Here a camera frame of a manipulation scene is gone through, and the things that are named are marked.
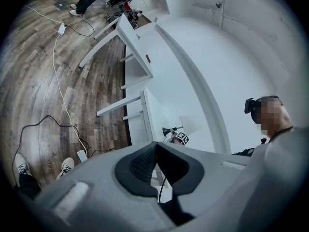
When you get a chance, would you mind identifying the white curved desk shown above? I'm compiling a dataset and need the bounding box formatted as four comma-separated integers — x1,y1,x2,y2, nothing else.
79,13,169,91

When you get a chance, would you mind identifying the cluttered storage shelf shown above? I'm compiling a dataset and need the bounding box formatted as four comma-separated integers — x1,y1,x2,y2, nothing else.
103,0,145,30

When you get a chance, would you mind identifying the black head-mounted camera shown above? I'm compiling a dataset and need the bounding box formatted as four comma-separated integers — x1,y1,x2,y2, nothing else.
244,97,258,115

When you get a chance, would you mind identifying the white power strip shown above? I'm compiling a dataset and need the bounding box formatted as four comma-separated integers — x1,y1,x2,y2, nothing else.
76,150,89,163

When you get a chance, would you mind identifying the thin black cable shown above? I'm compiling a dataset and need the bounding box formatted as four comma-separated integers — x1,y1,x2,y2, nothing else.
64,13,95,37

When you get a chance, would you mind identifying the black floor cable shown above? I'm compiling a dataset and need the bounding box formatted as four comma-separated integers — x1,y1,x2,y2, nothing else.
13,115,89,186

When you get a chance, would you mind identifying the person's white shoe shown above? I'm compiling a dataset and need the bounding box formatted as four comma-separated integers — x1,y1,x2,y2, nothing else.
56,157,75,181
14,153,31,176

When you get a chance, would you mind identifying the person's head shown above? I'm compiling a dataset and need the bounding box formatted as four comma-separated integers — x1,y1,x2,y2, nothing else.
251,95,294,140

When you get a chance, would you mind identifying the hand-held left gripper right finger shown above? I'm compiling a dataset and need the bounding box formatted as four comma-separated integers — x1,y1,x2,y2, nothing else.
156,141,252,219

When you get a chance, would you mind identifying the white square table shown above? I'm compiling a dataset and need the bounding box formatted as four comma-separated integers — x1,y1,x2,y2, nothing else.
96,87,181,187

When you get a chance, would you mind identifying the person's right white shoe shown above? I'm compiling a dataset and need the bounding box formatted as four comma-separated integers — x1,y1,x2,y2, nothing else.
56,157,75,181

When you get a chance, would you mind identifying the white shade table lamp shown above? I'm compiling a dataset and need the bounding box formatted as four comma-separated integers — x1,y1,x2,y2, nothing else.
162,115,203,138

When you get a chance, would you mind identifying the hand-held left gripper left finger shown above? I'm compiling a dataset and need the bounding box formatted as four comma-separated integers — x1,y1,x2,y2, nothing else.
35,141,175,232

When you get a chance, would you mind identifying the long white floor cable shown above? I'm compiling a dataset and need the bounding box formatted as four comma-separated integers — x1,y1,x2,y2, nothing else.
52,32,89,153

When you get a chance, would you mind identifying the person's left white shoe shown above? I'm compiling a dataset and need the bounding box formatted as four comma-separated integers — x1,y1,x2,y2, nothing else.
14,153,31,176

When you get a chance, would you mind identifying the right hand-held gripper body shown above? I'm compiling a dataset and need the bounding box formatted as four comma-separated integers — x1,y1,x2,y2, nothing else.
169,130,191,145

